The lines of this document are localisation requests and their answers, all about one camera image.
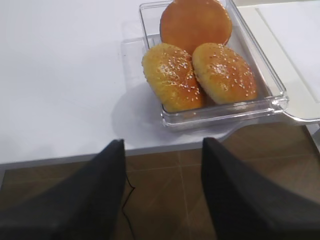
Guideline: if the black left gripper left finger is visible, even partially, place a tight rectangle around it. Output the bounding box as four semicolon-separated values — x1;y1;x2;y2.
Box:
0;140;126;240

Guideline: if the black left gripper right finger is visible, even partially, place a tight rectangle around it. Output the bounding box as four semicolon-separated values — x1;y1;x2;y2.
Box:
201;137;320;240

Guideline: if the right sesame bun top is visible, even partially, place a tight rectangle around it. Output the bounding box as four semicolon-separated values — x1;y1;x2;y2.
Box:
192;43;258;105

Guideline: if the sesame bun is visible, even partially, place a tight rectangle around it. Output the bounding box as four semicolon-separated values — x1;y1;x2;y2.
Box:
192;43;258;105
142;43;206;113

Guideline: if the clear bin with buns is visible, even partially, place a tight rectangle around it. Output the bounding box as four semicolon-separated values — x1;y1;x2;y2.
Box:
121;0;290;133

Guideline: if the left sesame bun top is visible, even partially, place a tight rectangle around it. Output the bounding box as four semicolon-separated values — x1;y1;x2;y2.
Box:
142;43;206;113

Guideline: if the white metal tray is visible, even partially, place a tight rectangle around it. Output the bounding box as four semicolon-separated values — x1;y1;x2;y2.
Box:
237;2;320;125

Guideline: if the white paper sheet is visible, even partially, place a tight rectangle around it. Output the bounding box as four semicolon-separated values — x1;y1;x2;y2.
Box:
255;0;320;103

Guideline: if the plain orange bun bottom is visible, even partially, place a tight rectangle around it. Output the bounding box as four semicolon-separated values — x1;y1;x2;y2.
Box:
159;0;232;55

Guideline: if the black floor cable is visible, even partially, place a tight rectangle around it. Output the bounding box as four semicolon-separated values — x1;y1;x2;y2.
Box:
121;174;136;240

